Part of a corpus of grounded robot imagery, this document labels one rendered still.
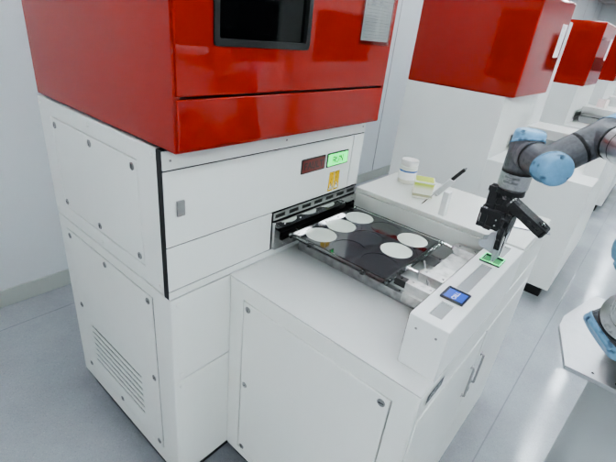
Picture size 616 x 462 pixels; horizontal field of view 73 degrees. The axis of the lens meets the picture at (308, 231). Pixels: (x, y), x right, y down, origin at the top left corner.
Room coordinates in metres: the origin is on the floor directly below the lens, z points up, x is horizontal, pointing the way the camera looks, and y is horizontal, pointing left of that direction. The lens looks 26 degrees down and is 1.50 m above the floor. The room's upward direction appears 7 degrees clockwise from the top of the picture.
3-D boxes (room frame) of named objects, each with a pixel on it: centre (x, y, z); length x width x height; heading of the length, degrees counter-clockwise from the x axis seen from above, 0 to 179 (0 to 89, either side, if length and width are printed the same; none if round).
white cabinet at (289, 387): (1.21, -0.33, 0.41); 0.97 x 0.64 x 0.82; 142
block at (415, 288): (0.94, -0.32, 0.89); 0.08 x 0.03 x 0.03; 52
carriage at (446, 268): (1.06, -0.42, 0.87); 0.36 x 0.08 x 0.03; 142
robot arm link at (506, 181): (1.04, -0.51, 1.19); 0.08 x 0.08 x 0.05
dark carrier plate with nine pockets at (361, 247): (1.21, -0.20, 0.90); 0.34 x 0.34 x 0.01; 52
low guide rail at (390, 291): (1.08, -0.18, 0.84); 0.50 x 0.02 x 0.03; 52
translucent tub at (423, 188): (1.49, -0.41, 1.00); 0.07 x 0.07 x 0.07; 79
